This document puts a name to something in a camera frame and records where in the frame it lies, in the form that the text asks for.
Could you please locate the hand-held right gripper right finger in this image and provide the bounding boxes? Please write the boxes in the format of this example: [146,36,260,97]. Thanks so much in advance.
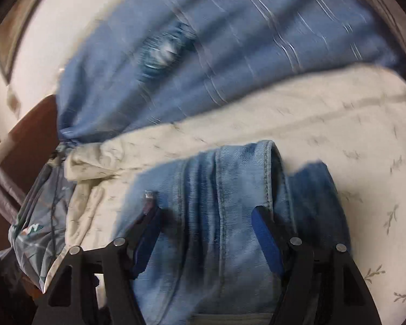
[251,206,382,325]

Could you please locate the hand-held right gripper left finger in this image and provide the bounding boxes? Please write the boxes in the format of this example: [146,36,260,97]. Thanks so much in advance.
[31,191,162,325]

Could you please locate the light blue denim pants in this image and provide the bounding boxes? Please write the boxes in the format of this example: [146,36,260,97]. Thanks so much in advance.
[113,139,353,325]

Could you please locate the grey patterned cloth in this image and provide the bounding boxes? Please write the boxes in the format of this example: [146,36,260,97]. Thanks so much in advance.
[0,149,76,292]

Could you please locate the cream leaf print blanket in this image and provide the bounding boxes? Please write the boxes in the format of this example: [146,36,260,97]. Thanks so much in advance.
[41,64,406,325]

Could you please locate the brown wooden headboard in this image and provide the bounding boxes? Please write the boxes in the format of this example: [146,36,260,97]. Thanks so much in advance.
[0,95,63,254]

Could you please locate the blue plaid bolster pillow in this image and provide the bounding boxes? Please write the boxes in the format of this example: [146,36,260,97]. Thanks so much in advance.
[56,0,406,144]

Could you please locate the small wall sticker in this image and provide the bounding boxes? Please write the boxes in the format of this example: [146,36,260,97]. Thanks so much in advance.
[5,86,22,117]

